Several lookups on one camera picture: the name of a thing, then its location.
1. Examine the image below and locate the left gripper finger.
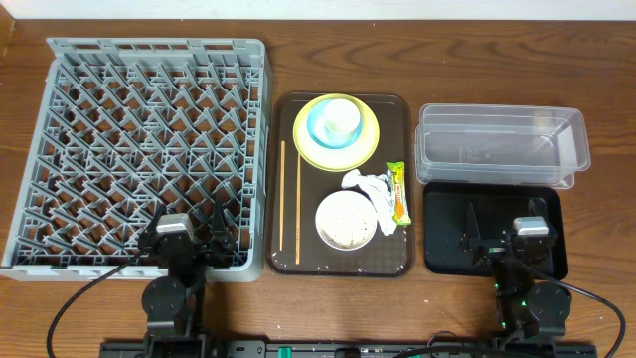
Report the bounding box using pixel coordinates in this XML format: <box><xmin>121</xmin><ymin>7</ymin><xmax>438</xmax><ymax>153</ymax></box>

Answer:
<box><xmin>146</xmin><ymin>204</ymin><xmax>166</xmax><ymax>234</ymax></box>
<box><xmin>212</xmin><ymin>193</ymin><xmax>230</xmax><ymax>242</ymax></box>

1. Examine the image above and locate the green orange snack wrapper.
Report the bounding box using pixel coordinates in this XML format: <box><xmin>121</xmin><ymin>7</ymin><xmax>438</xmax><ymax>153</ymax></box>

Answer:
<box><xmin>387</xmin><ymin>161</ymin><xmax>411</xmax><ymax>226</ymax></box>

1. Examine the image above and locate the white napkin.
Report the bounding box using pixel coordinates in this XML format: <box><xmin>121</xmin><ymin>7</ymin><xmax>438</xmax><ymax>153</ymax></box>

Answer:
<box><xmin>341</xmin><ymin>169</ymin><xmax>397</xmax><ymax>236</ymax></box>

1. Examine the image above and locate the white bowl with rice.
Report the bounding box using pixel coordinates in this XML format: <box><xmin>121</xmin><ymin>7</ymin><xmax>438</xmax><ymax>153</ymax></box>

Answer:
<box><xmin>315</xmin><ymin>190</ymin><xmax>378</xmax><ymax>252</ymax></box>

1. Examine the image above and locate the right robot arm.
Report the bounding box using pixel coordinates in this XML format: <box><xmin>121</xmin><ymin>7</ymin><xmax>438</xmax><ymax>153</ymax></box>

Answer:
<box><xmin>459</xmin><ymin>202</ymin><xmax>571</xmax><ymax>350</ymax></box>

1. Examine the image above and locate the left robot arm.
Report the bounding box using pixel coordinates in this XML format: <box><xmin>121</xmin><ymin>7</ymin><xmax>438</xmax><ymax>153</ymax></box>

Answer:
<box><xmin>138</xmin><ymin>203</ymin><xmax>236</xmax><ymax>357</ymax></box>

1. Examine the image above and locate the black plastic tray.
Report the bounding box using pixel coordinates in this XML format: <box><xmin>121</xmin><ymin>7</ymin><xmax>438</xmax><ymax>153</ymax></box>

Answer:
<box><xmin>423</xmin><ymin>182</ymin><xmax>568</xmax><ymax>279</ymax></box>

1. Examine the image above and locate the clear plastic bin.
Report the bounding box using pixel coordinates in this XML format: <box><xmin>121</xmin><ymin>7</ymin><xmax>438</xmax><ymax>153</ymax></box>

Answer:
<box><xmin>414</xmin><ymin>103</ymin><xmax>591</xmax><ymax>189</ymax></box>

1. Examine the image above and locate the grey plastic dish rack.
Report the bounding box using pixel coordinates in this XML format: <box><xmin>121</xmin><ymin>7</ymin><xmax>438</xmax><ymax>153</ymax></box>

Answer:
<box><xmin>1</xmin><ymin>38</ymin><xmax>271</xmax><ymax>282</ymax></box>

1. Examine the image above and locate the left wooden chopstick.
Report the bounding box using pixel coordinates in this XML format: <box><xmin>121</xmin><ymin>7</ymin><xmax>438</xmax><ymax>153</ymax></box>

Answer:
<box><xmin>279</xmin><ymin>140</ymin><xmax>286</xmax><ymax>252</ymax></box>

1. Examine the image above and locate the wooden chopstick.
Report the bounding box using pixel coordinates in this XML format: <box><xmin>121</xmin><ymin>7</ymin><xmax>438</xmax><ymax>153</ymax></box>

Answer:
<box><xmin>295</xmin><ymin>154</ymin><xmax>302</xmax><ymax>265</ymax></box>
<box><xmin>279</xmin><ymin>140</ymin><xmax>286</xmax><ymax>252</ymax></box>

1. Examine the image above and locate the right wooden chopstick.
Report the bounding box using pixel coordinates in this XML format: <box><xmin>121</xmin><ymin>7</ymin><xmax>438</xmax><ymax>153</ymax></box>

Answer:
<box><xmin>295</xmin><ymin>154</ymin><xmax>302</xmax><ymax>265</ymax></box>

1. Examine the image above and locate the dark brown serving tray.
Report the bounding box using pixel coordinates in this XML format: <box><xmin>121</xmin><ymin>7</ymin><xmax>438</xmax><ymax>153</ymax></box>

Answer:
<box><xmin>264</xmin><ymin>92</ymin><xmax>416</xmax><ymax>277</ymax></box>

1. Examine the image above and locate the yellow-green plate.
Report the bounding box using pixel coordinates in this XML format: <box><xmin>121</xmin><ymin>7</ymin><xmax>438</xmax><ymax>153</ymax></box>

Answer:
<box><xmin>292</xmin><ymin>93</ymin><xmax>380</xmax><ymax>172</ymax></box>

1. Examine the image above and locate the white cup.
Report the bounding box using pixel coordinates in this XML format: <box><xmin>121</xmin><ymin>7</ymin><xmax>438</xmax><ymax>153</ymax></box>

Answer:
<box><xmin>323</xmin><ymin>98</ymin><xmax>361</xmax><ymax>148</ymax></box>

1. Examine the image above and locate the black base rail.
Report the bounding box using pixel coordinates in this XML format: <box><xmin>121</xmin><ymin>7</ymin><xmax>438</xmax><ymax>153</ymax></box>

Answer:
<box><xmin>98</xmin><ymin>340</ymin><xmax>598</xmax><ymax>358</ymax></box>

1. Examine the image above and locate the left black cable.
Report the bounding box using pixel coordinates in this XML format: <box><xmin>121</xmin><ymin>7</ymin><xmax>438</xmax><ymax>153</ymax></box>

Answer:
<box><xmin>46</xmin><ymin>251</ymin><xmax>150</xmax><ymax>358</ymax></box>

